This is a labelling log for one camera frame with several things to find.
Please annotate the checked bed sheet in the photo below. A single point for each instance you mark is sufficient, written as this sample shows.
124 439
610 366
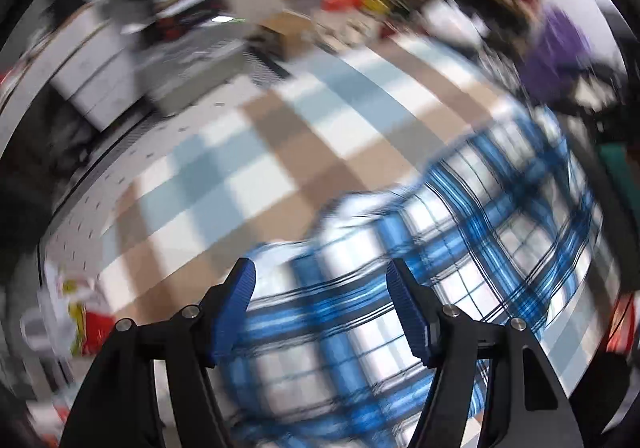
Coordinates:
300 128

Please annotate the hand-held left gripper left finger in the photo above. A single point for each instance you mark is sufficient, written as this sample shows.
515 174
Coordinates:
232 308

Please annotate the purple cloth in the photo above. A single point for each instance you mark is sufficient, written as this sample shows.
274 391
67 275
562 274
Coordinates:
555 53

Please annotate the blue white plaid shirt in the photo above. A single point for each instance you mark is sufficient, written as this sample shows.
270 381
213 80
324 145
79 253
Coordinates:
475 238

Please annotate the silver suitcase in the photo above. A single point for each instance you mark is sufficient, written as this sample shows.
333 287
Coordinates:
200 73

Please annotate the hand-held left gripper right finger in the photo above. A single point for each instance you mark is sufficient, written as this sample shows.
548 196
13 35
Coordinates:
407 313

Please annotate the white drawer desk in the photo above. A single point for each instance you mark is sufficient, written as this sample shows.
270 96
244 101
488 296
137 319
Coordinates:
95 73

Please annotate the green cloth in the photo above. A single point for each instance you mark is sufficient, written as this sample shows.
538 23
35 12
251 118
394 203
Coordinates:
615 168

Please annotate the white dotted floor mat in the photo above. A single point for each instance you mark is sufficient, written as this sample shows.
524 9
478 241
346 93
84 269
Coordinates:
125 163

